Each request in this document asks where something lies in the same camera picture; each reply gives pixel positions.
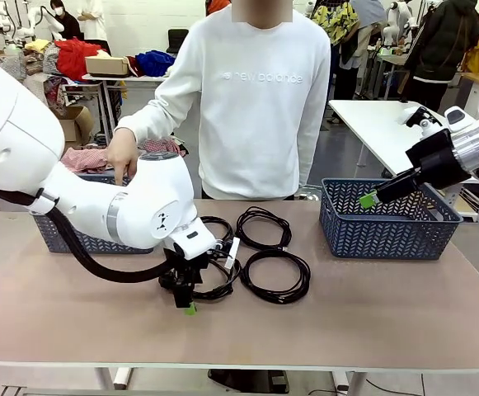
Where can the black table pedestal base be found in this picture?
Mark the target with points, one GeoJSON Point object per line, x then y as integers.
{"type": "Point", "coordinates": [247, 379]}

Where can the person's left forearm white sleeve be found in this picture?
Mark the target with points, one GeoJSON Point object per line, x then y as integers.
{"type": "Point", "coordinates": [315, 156]}

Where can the red checkered cloth pile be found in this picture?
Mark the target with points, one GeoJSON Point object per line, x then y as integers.
{"type": "Point", "coordinates": [86, 158]}

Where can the cardboard box on table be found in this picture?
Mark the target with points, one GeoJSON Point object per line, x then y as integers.
{"type": "Point", "coordinates": [107, 66]}

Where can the white table with clothes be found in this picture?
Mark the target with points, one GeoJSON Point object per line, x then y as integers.
{"type": "Point", "coordinates": [140, 78]}

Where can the person's right hand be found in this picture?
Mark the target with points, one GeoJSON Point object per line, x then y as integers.
{"type": "Point", "coordinates": [121, 152]}

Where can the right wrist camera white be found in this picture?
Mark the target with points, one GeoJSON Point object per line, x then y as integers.
{"type": "Point", "coordinates": [422, 119]}

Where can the person's right forearm white sleeve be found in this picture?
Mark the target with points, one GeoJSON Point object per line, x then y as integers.
{"type": "Point", "coordinates": [148, 115]}

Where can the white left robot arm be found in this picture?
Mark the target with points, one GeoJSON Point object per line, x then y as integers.
{"type": "Point", "coordinates": [16, 123]}

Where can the person in white shirt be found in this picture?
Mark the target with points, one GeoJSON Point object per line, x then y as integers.
{"type": "Point", "coordinates": [92, 20]}

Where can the person in dark jacket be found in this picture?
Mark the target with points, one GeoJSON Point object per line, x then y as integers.
{"type": "Point", "coordinates": [441, 41]}

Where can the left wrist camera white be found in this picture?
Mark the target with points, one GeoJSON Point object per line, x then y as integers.
{"type": "Point", "coordinates": [233, 251]}

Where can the yellow cloth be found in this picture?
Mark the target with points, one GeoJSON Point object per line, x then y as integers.
{"type": "Point", "coordinates": [37, 44]}

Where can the person in white sweatshirt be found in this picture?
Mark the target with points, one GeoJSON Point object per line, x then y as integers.
{"type": "Point", "coordinates": [255, 123]}

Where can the blue plastic lattice basket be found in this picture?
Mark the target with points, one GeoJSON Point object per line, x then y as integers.
{"type": "Point", "coordinates": [387, 239]}
{"type": "Point", "coordinates": [57, 239]}

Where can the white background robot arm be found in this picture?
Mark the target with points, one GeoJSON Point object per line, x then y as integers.
{"type": "Point", "coordinates": [393, 16]}
{"type": "Point", "coordinates": [51, 22]}
{"type": "Point", "coordinates": [2, 12]}

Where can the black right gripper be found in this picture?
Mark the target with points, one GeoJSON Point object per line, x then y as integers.
{"type": "Point", "coordinates": [439, 161]}

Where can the grey patterned cloth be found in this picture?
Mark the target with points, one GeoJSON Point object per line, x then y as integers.
{"type": "Point", "coordinates": [50, 59]}

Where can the black office chair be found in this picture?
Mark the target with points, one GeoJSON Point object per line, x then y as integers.
{"type": "Point", "coordinates": [178, 39]}

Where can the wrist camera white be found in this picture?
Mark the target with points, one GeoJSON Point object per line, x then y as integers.
{"type": "Point", "coordinates": [233, 251]}
{"type": "Point", "coordinates": [422, 119]}

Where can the open cardboard box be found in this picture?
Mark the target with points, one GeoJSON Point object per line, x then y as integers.
{"type": "Point", "coordinates": [80, 119]}

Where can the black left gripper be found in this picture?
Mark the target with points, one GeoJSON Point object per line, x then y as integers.
{"type": "Point", "coordinates": [185, 268]}

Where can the person in black with mask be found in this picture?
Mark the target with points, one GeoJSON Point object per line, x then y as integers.
{"type": "Point", "coordinates": [64, 24]}

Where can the white table leg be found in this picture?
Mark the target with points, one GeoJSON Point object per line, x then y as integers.
{"type": "Point", "coordinates": [354, 383]}
{"type": "Point", "coordinates": [105, 377]}

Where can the blue cloth pile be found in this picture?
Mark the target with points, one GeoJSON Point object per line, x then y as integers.
{"type": "Point", "coordinates": [154, 62]}

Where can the person in orange top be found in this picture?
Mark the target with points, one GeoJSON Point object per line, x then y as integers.
{"type": "Point", "coordinates": [216, 6]}

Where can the white background table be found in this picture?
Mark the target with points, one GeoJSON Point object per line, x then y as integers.
{"type": "Point", "coordinates": [379, 123]}

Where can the person in yellow patterned shirt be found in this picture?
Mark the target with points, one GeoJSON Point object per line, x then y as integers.
{"type": "Point", "coordinates": [338, 20]}

